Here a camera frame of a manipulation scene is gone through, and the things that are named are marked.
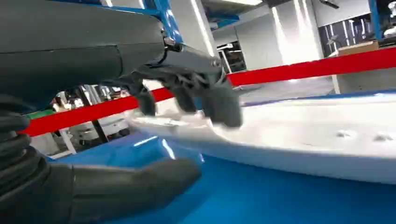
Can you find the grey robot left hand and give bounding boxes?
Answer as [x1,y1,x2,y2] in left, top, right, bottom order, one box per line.
[0,0,243,224]

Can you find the green crate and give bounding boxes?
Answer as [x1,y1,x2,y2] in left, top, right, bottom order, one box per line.
[26,109,56,120]

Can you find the black stand leg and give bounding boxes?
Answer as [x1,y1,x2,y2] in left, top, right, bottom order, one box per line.
[76,86,109,143]

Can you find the white shelf stand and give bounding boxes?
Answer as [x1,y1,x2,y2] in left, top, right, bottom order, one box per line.
[216,42,247,74]

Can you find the red barrier tape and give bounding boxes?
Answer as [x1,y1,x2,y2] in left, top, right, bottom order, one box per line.
[18,46,396,138]

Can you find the blue tray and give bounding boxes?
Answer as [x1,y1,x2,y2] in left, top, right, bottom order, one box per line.
[46,89,396,224]

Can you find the brown cardboard box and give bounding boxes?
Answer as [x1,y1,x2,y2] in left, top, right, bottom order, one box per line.
[337,40,380,57]

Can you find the blue metal rack frame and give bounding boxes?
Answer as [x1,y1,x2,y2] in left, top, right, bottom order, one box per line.
[51,0,184,45]

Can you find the blue metal post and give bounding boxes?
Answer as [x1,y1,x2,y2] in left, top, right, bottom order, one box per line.
[368,0,383,41]

